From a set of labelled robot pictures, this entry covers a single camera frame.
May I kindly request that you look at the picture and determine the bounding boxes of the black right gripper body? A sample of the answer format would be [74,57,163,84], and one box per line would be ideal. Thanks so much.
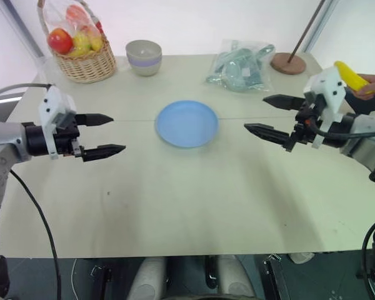
[283,99,325,153]

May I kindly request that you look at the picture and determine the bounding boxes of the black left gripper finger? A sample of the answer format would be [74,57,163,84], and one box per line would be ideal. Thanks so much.
[75,113,115,128]
[81,144,127,163]

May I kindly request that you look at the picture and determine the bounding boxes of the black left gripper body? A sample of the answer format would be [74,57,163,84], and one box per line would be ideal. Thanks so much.
[54,114,84,159]

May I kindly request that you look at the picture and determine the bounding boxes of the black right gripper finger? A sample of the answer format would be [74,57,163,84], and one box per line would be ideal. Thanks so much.
[262,94,308,111]
[243,123,293,148]

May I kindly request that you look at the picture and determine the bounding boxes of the yellow banana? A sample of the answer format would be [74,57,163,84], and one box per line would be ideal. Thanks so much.
[333,60,375,96]

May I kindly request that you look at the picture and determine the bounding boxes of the blue plate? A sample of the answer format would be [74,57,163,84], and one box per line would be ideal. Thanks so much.
[156,99,221,149]

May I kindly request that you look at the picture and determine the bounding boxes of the clear plastic fruit bag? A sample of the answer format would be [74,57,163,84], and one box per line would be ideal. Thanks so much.
[45,0,106,59]

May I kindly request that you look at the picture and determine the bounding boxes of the round wooden stand base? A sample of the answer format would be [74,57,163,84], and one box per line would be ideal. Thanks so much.
[270,52,308,76]

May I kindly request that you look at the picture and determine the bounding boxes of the bagged teal plastic utensils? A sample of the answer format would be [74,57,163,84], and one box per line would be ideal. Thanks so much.
[204,38,276,94]

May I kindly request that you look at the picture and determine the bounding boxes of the person dark sleeve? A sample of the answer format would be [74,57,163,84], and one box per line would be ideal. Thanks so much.
[343,89,375,117]

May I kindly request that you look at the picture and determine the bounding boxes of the beige bowl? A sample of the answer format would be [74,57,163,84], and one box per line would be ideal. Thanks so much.
[129,62,161,78]

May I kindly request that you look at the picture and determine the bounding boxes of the lavender bowl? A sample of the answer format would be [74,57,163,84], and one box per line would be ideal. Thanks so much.
[126,55,162,69]

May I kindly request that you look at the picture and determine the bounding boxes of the yellow lemon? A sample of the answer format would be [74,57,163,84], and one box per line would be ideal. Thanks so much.
[69,32,93,58]

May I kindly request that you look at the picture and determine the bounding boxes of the brown wooden rod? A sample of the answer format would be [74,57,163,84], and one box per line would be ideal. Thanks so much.
[288,0,328,64]

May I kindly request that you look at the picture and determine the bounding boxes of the yellow mango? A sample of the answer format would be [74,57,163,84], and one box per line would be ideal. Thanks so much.
[86,30,104,52]

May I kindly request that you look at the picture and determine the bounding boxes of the red apple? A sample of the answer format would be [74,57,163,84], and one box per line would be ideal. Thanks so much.
[47,27,74,56]

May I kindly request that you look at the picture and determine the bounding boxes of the grey-green bowl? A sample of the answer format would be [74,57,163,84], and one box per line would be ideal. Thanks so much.
[125,39,163,62]

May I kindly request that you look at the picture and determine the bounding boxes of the orange peach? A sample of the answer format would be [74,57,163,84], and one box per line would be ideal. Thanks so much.
[65,5,92,26]

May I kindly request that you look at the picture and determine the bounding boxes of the white rounded robot leg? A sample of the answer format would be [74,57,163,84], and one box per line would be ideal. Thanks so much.
[126,256,167,300]
[216,255,258,300]

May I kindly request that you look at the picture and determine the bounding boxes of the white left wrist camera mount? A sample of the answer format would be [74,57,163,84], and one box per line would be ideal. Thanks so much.
[38,85,78,161]

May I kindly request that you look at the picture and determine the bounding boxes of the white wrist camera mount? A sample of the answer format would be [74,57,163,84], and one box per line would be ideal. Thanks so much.
[302,64,348,149]
[38,85,78,161]

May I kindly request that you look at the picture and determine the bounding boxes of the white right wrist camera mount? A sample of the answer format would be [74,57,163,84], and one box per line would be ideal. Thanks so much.
[302,64,348,149]

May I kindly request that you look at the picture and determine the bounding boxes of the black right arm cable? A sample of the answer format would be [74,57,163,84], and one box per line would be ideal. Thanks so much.
[311,120,375,138]

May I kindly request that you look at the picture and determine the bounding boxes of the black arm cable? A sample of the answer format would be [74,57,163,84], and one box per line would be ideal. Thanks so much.
[8,169,63,300]
[311,120,375,138]

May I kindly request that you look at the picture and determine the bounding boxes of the wicker basket with handle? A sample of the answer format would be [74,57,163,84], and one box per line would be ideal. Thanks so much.
[37,0,118,84]

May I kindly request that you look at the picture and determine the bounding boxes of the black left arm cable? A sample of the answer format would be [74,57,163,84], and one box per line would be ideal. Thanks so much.
[8,169,63,300]

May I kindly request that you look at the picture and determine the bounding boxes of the grey wall post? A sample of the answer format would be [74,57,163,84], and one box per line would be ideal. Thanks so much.
[0,0,45,59]

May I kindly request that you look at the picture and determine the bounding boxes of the black metal frame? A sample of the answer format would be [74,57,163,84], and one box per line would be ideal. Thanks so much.
[86,264,114,300]
[261,254,290,300]

